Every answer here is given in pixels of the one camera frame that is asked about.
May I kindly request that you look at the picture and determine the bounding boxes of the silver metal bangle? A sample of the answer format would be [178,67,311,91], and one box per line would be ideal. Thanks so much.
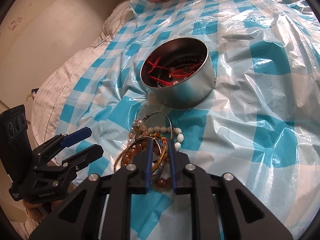
[132,111,175,140]

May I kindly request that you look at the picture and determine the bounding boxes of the red cord bracelets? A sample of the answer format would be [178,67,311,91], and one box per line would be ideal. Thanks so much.
[146,56,201,87]

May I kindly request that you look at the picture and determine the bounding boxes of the blue checkered plastic sheet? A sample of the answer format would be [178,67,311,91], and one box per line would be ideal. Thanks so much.
[56,0,319,239]

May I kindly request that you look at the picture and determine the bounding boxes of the left hand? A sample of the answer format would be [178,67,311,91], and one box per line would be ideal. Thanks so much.
[22,199,48,223]

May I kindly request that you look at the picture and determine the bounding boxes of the multicolour braided cord bracelet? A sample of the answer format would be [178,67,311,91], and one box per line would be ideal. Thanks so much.
[147,132,169,181]

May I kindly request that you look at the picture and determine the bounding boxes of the pearl and grey bead bracelet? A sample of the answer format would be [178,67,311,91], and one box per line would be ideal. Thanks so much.
[127,119,149,147]

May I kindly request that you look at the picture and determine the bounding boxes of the gold thin bangle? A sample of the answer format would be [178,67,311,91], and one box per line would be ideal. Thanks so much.
[113,133,168,174]

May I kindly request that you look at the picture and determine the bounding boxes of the white striped quilt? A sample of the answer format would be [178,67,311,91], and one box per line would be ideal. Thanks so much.
[30,0,133,146]

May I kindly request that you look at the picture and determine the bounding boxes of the round silver metal tin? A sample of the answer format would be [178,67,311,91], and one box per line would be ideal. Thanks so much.
[140,37,216,109]

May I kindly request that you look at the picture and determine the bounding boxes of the black left camera box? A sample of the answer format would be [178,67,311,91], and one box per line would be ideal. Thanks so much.
[1,105,33,183]

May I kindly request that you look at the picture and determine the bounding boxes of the white oval bead bracelet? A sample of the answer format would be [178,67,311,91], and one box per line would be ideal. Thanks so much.
[146,126,185,152]

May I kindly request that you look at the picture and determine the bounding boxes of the amber bead bracelet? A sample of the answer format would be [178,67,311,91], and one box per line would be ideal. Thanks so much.
[121,141,173,189]

